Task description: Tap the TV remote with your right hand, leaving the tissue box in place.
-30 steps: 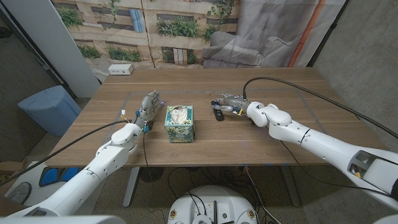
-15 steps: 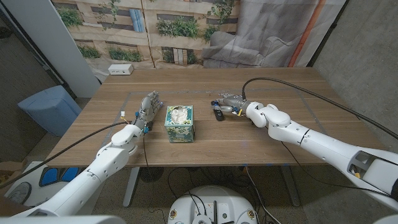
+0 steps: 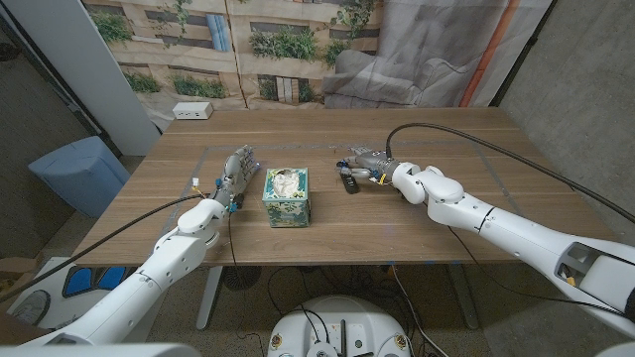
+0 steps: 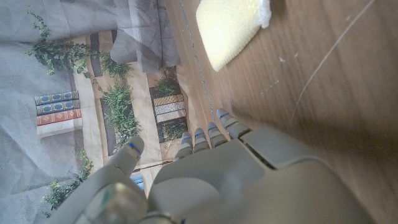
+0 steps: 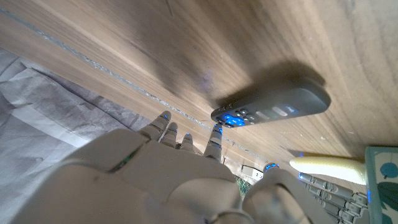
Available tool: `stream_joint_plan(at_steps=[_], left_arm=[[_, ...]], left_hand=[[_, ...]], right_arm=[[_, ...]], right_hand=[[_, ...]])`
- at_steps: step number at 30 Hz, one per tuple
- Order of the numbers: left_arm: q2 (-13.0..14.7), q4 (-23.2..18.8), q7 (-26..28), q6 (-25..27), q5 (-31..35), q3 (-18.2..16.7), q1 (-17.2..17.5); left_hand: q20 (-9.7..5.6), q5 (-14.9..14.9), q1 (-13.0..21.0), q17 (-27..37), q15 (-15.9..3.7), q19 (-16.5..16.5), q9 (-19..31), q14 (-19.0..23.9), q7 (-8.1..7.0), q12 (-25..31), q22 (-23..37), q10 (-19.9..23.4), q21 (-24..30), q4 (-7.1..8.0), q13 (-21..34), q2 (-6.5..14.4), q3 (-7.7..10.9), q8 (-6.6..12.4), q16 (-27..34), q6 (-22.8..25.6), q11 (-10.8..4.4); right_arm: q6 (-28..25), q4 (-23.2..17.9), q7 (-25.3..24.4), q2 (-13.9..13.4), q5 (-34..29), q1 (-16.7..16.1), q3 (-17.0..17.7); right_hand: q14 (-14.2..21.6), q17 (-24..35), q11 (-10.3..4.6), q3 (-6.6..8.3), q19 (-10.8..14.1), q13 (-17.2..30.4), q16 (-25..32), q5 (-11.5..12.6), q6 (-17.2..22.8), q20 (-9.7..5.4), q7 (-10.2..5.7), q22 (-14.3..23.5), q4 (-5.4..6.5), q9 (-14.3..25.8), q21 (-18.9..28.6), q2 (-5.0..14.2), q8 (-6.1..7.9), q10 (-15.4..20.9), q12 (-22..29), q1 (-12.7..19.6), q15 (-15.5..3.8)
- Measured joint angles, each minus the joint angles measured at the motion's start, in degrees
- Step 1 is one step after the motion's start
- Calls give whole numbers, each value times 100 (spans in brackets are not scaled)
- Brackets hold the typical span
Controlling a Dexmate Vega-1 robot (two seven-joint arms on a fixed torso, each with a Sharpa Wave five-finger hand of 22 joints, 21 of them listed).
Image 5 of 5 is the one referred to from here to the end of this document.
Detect printed fabric backdrop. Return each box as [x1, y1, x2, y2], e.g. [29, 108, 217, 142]
[0, 48, 252, 224]

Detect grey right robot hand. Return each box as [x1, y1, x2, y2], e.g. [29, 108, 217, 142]
[11, 110, 336, 224]

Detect black TV remote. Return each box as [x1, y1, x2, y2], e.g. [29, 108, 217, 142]
[210, 86, 332, 129]

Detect white wall panel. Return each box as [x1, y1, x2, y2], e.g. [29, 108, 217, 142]
[289, 156, 368, 186]

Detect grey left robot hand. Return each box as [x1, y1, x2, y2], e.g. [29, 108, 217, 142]
[297, 171, 371, 224]

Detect white power strip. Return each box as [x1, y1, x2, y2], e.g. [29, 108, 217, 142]
[241, 164, 264, 181]

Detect leaf print tissue box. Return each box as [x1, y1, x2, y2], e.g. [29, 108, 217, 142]
[364, 146, 398, 224]

